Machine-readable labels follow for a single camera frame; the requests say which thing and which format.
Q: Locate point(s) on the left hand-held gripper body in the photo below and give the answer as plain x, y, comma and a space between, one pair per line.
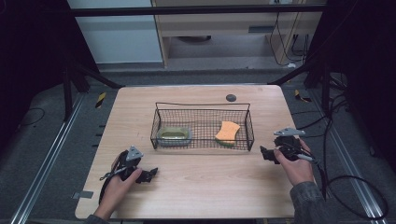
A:
130, 161

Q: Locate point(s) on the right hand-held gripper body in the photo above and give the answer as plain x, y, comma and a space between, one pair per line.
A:
288, 143

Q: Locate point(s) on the orange and green sponge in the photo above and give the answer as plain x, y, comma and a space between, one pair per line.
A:
228, 132

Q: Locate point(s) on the person's right hand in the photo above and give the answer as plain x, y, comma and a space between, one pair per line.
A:
295, 171

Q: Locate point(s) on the person's left hand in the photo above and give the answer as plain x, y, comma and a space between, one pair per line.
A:
116, 193

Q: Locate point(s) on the yellow and black tape strip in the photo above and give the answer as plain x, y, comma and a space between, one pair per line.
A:
301, 96
100, 100

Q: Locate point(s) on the grey tape patch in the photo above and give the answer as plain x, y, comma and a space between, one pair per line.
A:
82, 194

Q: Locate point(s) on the dark round table grommet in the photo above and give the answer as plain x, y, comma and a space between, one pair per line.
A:
231, 98

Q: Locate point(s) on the black metal stand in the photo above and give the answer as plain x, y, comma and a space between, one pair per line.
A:
81, 74
311, 73

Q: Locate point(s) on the black curtain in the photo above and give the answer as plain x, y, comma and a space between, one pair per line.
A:
361, 62
31, 56

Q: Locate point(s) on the white cabinet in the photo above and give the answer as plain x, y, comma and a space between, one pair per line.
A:
118, 34

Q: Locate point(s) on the light wooden desk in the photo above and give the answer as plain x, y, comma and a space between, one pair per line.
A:
218, 21

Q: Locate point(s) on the aluminium floor rail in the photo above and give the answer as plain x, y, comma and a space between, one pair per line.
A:
351, 174
46, 161

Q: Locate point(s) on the black horizontal frame bar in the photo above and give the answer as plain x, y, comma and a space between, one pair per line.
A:
186, 10

